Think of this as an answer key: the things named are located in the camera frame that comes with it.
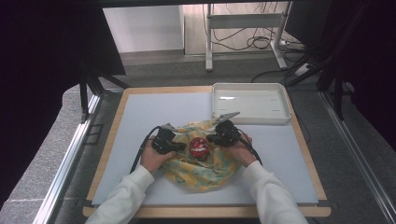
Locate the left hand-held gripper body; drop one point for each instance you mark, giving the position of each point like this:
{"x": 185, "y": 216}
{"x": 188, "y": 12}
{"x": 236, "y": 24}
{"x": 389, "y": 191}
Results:
{"x": 163, "y": 138}

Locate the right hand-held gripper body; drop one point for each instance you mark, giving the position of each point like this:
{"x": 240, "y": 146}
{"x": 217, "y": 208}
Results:
{"x": 229, "y": 132}

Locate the red round tin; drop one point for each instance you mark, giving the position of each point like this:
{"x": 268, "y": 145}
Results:
{"x": 199, "y": 147}

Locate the floral cloth bag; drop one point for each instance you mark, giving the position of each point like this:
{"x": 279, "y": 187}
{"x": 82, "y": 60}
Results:
{"x": 199, "y": 174}

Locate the person's left hand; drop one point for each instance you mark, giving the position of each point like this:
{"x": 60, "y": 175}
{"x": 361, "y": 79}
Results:
{"x": 152, "y": 160}

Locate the person's right hand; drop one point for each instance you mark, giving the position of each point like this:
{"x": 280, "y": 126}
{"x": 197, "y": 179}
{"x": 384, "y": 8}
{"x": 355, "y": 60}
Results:
{"x": 241, "y": 152}

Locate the light grey table mat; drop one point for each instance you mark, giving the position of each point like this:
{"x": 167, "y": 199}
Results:
{"x": 149, "y": 112}

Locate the white plastic tray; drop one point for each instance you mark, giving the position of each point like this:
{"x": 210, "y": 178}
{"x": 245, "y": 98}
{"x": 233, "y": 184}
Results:
{"x": 250, "y": 104}

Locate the wooden table board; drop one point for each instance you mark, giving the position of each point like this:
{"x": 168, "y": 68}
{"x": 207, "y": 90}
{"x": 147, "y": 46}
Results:
{"x": 202, "y": 212}

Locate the black tripod stand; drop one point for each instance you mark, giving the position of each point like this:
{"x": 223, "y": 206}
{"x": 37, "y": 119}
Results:
{"x": 84, "y": 96}
{"x": 338, "y": 93}

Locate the white power strip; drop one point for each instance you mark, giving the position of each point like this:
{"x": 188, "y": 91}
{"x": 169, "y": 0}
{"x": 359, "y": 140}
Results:
{"x": 301, "y": 70}

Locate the dark curtain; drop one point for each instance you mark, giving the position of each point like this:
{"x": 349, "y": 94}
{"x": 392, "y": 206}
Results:
{"x": 40, "y": 77}
{"x": 370, "y": 62}

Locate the aluminium frame rail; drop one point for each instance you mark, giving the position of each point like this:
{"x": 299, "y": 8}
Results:
{"x": 358, "y": 149}
{"x": 68, "y": 155}

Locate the white wall panel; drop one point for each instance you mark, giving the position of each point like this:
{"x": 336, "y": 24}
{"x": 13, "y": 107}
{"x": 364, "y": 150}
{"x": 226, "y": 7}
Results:
{"x": 143, "y": 28}

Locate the white metal desk frame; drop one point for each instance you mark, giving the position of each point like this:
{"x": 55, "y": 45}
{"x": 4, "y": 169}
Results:
{"x": 246, "y": 20}

